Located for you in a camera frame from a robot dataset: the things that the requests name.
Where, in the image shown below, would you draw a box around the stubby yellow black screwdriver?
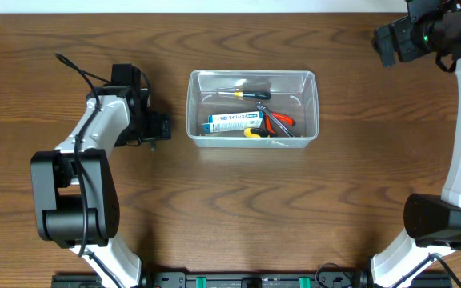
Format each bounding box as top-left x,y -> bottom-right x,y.
243,128 -> 272,138

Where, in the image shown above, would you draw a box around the black cable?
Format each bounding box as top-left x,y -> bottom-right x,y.
54,52 -> 123,288
390,252 -> 461,288

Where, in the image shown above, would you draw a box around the silver metal wrench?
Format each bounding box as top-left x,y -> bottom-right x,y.
255,102 -> 295,138

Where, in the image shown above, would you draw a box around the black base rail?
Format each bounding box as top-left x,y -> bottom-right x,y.
50,268 -> 453,288

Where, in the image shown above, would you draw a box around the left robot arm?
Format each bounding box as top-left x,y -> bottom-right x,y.
30,64 -> 171,287

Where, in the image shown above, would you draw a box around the red handled pliers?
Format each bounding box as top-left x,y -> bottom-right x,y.
264,112 -> 296,134

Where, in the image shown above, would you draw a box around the thin yellow black screwdriver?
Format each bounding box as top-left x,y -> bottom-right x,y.
218,91 -> 271,100

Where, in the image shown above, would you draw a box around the clear plastic container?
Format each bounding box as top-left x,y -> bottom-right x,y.
186,70 -> 319,148

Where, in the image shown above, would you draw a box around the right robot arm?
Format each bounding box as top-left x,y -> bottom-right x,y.
353,0 -> 461,287

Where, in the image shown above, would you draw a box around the small black orange hammer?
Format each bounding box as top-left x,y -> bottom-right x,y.
149,142 -> 157,151

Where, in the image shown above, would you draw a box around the blue white cardboard box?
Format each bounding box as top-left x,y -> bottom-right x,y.
202,110 -> 263,134

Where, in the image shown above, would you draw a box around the right black cable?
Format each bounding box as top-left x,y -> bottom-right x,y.
390,252 -> 461,288

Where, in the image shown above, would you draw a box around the left black cable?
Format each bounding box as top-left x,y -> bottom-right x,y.
54,52 -> 123,288

